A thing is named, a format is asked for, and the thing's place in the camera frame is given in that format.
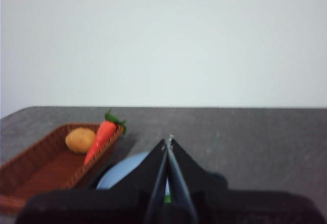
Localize yellow-brown potato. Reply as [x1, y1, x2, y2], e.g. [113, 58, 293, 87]
[65, 127, 97, 154]

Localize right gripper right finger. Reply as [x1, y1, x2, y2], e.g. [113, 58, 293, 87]
[167, 133, 323, 224]

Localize orange carrot with green leaves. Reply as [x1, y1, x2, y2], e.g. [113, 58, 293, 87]
[83, 109, 128, 166]

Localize brown wicker basket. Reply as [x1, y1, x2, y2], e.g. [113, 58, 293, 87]
[0, 122, 125, 214]

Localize blue frying pan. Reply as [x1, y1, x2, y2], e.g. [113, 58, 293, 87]
[96, 150, 171, 197]

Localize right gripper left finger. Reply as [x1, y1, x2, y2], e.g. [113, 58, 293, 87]
[15, 138, 169, 224]

